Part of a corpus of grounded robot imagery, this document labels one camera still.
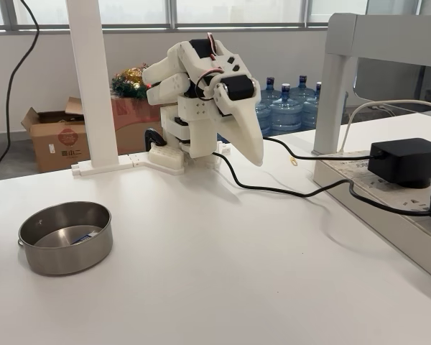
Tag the round metal bowl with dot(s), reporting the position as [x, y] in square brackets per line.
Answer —
[72, 258]

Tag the tinsel christmas wreath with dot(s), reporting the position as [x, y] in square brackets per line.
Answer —
[129, 84]

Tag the yellow rubber band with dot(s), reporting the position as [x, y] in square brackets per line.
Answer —
[294, 162]

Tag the white monitor riser shelf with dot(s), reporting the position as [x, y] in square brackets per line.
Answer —
[341, 36]

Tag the open cardboard box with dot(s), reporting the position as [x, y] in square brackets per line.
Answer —
[54, 147]

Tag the black power adapter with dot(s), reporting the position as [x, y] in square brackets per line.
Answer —
[402, 161]

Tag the small white and blue box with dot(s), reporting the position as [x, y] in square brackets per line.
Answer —
[84, 238]

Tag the white stand post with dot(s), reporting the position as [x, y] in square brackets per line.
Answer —
[90, 90]

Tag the white power strip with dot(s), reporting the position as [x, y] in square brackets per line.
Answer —
[388, 205]

